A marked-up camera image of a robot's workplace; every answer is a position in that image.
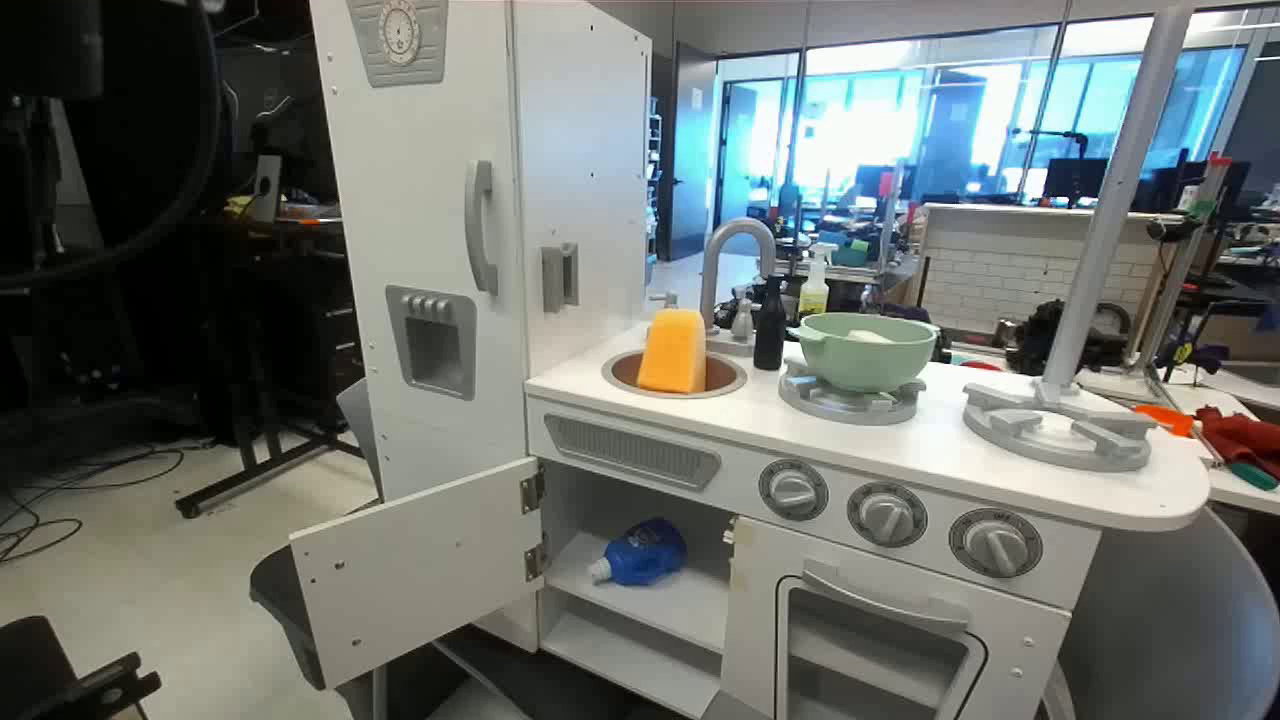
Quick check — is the orange sponge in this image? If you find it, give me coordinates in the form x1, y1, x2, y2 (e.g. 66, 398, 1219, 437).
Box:
633, 302, 713, 398

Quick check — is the black slim bottle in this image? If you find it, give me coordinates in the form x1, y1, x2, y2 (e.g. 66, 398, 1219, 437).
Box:
754, 268, 793, 375

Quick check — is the white cupboard door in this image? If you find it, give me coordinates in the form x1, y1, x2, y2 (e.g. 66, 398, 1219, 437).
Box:
284, 453, 544, 692

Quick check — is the silver toy sink basin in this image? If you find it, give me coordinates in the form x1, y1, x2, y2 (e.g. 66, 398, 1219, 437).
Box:
602, 345, 754, 402

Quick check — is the silver toy faucet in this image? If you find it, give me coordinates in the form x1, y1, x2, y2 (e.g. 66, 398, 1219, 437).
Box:
698, 214, 783, 339

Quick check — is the grey toy phone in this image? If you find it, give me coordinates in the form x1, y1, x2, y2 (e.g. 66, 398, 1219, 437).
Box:
535, 238, 584, 319

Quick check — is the grey toy stove burner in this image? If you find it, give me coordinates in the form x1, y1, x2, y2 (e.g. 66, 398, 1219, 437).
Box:
778, 362, 927, 426
962, 375, 1162, 477

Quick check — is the yellow spray bottle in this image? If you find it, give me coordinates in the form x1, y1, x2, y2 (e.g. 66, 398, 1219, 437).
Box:
796, 242, 836, 325

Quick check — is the blue detergent bottle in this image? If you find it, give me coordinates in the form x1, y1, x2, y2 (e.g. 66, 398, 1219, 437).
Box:
584, 516, 693, 593

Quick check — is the grey stove knob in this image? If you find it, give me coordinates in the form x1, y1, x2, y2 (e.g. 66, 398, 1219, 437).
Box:
845, 481, 934, 553
946, 504, 1047, 585
758, 454, 836, 529

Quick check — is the grey toy ice dispenser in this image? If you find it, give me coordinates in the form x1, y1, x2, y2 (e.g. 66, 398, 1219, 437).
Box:
379, 280, 484, 402

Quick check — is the green bowl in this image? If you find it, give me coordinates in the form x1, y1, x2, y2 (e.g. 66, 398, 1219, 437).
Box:
793, 307, 946, 398

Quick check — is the white toy oven door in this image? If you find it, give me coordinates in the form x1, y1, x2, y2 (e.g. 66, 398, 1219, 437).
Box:
717, 516, 1076, 720

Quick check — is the white toy kitchen set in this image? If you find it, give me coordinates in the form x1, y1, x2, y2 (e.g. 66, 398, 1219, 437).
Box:
284, 0, 1218, 720

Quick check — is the white brick counter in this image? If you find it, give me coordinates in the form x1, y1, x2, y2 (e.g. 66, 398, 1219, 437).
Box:
918, 199, 1183, 339

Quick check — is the black equipment stand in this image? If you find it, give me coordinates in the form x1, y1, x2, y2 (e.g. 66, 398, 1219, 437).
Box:
172, 194, 370, 525

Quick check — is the grey toy clock panel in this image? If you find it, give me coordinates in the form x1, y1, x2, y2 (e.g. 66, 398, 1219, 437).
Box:
344, 0, 452, 90

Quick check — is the black bag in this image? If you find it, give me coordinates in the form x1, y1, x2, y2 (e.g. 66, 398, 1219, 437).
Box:
1001, 294, 1141, 378

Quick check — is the white slanted pole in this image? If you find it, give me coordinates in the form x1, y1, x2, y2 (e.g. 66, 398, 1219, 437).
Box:
1035, 0, 1201, 406

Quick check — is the orange tool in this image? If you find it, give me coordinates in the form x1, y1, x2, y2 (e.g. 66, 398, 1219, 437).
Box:
1131, 396, 1201, 441

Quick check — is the grey plastic chair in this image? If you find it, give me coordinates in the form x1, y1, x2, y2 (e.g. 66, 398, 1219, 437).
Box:
1055, 507, 1280, 720

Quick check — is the red cloth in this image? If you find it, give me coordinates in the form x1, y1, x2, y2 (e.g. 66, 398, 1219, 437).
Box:
1189, 402, 1280, 488

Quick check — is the green tool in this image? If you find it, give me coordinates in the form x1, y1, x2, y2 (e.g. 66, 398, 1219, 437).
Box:
1226, 454, 1280, 494

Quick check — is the grey fridge door handle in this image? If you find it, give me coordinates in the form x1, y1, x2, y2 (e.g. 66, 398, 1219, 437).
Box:
459, 155, 506, 299

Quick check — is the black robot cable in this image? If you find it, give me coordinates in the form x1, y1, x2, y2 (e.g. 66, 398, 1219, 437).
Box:
0, 0, 231, 299

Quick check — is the black floor cable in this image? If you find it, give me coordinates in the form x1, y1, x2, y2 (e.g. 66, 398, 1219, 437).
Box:
0, 441, 193, 568

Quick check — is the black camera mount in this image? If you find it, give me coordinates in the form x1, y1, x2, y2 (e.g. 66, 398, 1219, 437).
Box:
0, 611, 167, 720

